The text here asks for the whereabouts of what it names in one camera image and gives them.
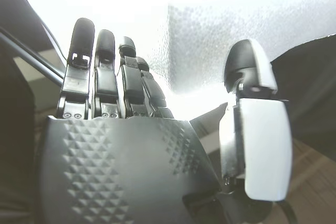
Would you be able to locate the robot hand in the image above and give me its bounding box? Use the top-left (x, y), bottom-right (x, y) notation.
top-left (38, 18), bottom-right (292, 224)

